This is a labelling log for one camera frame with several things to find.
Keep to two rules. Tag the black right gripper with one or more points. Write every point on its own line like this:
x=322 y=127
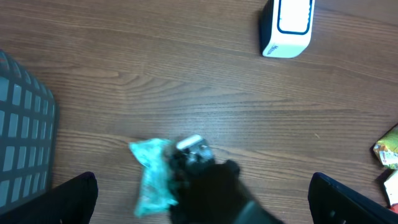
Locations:
x=206 y=192

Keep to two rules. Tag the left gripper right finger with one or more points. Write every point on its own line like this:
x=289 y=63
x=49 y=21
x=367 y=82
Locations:
x=332 y=202

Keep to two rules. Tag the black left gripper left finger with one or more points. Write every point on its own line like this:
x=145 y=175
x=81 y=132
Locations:
x=72 y=202

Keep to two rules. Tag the teal snack packet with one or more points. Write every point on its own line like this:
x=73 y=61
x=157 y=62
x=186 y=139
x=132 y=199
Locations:
x=154 y=194

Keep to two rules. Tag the green snack pouch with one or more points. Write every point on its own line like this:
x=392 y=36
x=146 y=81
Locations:
x=385 y=149

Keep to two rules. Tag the orange pasta package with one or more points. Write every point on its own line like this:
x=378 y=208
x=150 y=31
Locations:
x=394 y=208

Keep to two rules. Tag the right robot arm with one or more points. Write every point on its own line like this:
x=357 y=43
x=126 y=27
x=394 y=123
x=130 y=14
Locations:
x=256 y=212

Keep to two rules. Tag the white barcode scanner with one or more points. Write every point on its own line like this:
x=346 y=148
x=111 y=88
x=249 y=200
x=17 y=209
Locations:
x=285 y=27

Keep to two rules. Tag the grey plastic mesh basket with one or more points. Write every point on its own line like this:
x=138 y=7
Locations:
x=29 y=123

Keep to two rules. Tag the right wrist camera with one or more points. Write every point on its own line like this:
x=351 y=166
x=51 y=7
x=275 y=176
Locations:
x=195 y=149

